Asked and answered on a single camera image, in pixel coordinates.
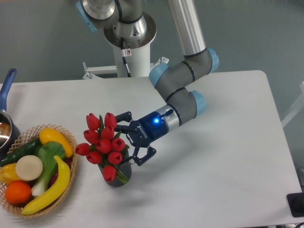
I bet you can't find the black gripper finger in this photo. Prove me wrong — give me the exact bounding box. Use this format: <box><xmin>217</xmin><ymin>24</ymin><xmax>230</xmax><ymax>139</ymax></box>
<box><xmin>114</xmin><ymin>111</ymin><xmax>132</xmax><ymax>133</ymax></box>
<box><xmin>127</xmin><ymin>146</ymin><xmax>157</xmax><ymax>166</ymax></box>

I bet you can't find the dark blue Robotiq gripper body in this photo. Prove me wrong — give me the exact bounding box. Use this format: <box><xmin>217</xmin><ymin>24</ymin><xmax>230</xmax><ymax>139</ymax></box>
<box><xmin>126</xmin><ymin>104</ymin><xmax>181</xmax><ymax>148</ymax></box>

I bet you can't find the red tulip bouquet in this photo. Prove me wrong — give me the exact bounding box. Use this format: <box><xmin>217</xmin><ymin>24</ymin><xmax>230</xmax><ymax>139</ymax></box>
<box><xmin>75</xmin><ymin>112</ymin><xmax>130</xmax><ymax>184</ymax></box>

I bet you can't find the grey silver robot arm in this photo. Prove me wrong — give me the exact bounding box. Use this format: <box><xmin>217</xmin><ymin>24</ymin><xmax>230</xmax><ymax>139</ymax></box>
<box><xmin>76</xmin><ymin>0</ymin><xmax>219</xmax><ymax>165</ymax></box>

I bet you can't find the dark grey ribbed vase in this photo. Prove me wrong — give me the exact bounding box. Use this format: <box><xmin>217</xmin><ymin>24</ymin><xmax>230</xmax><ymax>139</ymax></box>
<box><xmin>98</xmin><ymin>154</ymin><xmax>132</xmax><ymax>187</ymax></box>

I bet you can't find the green bok choy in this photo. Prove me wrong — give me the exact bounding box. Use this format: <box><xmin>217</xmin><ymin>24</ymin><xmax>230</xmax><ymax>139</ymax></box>
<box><xmin>32</xmin><ymin>141</ymin><xmax>66</xmax><ymax>198</ymax></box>

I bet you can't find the yellow banana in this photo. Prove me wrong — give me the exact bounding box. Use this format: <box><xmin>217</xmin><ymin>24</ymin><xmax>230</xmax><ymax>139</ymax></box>
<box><xmin>21</xmin><ymin>155</ymin><xmax>71</xmax><ymax>215</ymax></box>

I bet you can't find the green cucumber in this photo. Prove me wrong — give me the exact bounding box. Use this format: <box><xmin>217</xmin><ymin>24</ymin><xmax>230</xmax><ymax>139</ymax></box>
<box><xmin>0</xmin><ymin>138</ymin><xmax>42</xmax><ymax>167</ymax></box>

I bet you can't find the beige round radish slice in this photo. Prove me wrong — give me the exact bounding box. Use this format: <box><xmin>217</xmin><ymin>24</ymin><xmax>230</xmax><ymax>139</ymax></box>
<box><xmin>15</xmin><ymin>155</ymin><xmax>43</xmax><ymax>181</ymax></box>

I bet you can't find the yellow bell pepper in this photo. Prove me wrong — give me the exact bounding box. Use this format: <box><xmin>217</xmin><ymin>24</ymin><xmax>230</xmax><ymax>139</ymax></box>
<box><xmin>0</xmin><ymin>163</ymin><xmax>21</xmax><ymax>184</ymax></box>

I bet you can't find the orange fruit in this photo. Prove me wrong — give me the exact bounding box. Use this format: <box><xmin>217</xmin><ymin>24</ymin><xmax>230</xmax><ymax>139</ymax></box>
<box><xmin>5</xmin><ymin>181</ymin><xmax>32</xmax><ymax>204</ymax></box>

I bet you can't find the woven wicker basket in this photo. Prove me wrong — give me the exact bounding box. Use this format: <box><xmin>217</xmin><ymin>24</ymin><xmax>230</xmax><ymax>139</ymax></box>
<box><xmin>0</xmin><ymin>124</ymin><xmax>78</xmax><ymax>218</ymax></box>

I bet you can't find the black device at edge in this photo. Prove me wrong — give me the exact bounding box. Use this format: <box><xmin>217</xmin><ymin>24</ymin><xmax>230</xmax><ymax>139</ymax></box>
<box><xmin>286</xmin><ymin>192</ymin><xmax>304</xmax><ymax>218</ymax></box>

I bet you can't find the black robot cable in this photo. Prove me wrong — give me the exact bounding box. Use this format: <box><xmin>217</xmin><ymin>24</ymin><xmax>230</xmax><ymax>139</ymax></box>
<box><xmin>120</xmin><ymin>37</ymin><xmax>132</xmax><ymax>78</ymax></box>

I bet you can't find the white pedestal base frame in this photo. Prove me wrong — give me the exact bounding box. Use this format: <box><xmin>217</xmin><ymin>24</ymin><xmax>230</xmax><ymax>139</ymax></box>
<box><xmin>83</xmin><ymin>57</ymin><xmax>169</xmax><ymax>79</ymax></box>

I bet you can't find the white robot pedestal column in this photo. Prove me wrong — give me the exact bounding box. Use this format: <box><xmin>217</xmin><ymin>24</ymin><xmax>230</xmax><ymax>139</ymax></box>
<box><xmin>112</xmin><ymin>44</ymin><xmax>150</xmax><ymax>77</ymax></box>

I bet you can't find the blue handled steel pot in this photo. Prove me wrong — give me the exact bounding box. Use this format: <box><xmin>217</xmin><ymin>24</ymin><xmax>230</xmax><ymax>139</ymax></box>
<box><xmin>0</xmin><ymin>68</ymin><xmax>20</xmax><ymax>160</ymax></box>

